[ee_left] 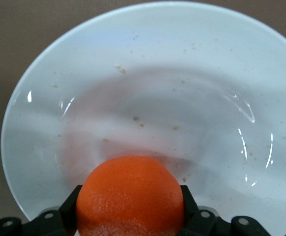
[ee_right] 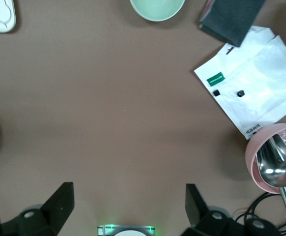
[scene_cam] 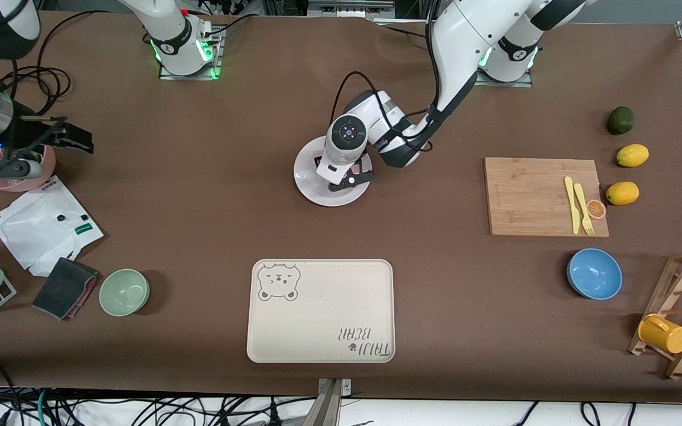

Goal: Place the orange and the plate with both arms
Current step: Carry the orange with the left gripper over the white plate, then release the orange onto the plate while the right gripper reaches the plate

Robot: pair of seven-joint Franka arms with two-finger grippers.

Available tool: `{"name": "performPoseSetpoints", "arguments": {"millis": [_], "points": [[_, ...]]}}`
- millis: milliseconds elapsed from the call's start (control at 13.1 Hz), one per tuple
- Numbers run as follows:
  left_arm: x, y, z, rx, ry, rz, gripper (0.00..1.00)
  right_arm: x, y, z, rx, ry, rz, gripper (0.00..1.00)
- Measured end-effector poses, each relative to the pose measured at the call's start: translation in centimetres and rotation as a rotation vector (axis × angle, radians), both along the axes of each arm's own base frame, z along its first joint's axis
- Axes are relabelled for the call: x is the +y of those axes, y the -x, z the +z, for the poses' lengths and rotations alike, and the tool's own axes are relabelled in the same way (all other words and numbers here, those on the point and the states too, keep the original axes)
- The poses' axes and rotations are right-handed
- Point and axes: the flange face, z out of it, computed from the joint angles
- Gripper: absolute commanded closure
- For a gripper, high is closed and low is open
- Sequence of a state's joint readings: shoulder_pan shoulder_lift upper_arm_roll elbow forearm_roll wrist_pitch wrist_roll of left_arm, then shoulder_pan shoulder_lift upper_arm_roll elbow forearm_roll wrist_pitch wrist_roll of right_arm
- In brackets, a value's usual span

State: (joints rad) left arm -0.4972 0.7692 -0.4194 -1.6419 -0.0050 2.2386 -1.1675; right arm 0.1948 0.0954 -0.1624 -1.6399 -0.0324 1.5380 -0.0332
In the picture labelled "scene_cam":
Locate white round plate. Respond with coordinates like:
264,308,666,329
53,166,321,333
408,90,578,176
293,135,373,207

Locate pink bowl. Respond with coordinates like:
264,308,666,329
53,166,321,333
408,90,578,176
0,145,56,192

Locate white plastic bag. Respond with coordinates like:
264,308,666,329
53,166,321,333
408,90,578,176
0,176,105,277

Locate dark grey folded cloth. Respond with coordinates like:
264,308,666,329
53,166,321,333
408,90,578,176
32,257,96,320

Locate pale green bowl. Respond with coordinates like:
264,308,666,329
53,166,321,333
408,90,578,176
99,269,150,317

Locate cream bear print tray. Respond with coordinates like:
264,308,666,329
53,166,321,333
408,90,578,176
247,259,395,363

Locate wooden cutting board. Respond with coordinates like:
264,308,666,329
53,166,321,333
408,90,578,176
484,157,610,237

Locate yellow plastic knife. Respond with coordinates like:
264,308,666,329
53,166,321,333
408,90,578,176
564,176,581,235

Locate yellow plastic fork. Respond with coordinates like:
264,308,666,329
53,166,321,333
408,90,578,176
573,183,596,236

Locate blue bowl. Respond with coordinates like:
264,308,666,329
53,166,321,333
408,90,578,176
567,248,623,301

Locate dark green lime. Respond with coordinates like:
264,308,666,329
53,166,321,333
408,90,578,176
607,106,635,135

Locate yellow lemon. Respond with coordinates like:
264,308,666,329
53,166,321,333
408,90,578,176
606,181,640,206
616,144,650,168

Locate wooden mug rack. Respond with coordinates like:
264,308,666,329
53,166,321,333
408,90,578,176
628,250,682,380

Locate yellow mug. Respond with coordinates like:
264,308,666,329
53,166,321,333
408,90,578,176
638,314,682,354

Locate coiled black cable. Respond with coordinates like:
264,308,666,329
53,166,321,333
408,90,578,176
0,11,111,119

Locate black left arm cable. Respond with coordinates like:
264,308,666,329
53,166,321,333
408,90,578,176
329,71,436,146

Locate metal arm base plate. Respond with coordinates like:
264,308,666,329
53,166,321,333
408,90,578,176
475,65,534,88
159,27,224,80

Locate aluminium frame structure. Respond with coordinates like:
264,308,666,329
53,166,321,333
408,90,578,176
307,0,395,18

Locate metal table edge bracket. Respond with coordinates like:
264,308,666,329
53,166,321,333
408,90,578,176
317,377,352,426

